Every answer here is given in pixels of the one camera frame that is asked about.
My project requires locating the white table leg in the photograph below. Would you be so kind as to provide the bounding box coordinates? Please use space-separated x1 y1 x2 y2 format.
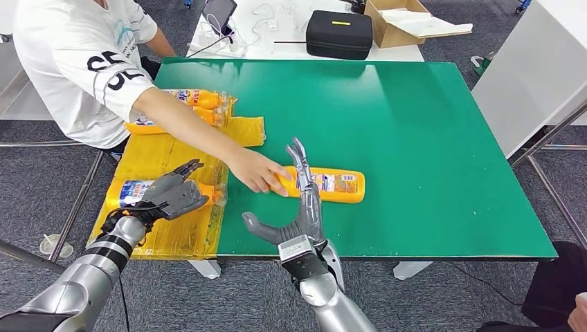
188 259 222 280
392 261 434 281

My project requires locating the white charging cable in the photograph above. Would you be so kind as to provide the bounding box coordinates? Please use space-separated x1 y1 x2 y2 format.
237 2 287 47

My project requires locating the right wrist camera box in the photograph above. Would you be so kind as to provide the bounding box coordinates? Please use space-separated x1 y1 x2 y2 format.
278 234 329 284

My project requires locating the white power strip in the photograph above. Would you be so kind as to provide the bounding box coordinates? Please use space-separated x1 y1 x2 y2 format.
187 27 250 59

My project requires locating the black floor cable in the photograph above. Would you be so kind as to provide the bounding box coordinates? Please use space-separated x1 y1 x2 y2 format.
451 261 525 306

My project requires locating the orange detergent bottle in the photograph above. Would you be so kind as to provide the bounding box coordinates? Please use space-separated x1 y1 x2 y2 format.
125 106 226 136
270 165 366 205
105 177 226 210
164 89 229 111

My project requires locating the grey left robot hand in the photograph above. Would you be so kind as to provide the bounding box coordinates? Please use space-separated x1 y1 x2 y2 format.
137 158 210 221

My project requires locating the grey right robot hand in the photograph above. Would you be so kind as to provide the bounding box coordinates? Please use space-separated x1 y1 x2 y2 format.
242 136 328 247

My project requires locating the open cardboard box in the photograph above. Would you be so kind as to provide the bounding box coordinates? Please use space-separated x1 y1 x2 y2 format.
364 0 474 49

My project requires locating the person's right hand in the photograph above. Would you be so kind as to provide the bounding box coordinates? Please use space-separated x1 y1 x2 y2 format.
226 147 294 199

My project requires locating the white cabinet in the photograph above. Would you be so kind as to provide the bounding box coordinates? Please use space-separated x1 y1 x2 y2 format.
471 0 587 159

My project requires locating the steel tube frame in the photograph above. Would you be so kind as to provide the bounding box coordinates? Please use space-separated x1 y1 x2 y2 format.
507 102 587 248
0 138 107 276

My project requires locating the person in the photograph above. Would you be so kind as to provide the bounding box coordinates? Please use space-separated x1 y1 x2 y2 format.
568 292 587 332
0 0 293 198

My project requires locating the green floor object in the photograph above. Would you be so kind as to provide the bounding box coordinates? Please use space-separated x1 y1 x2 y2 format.
469 50 496 77

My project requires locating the clear plastic cup lid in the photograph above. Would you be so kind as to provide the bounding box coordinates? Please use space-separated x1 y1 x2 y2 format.
39 233 74 259

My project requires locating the black zip case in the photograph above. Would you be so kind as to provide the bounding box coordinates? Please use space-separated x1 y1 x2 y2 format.
305 9 374 61

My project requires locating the dark tablet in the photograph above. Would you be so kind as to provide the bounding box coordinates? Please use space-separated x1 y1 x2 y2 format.
201 0 238 37

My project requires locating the white sheet in box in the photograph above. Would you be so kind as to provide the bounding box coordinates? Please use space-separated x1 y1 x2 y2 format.
380 8 474 39

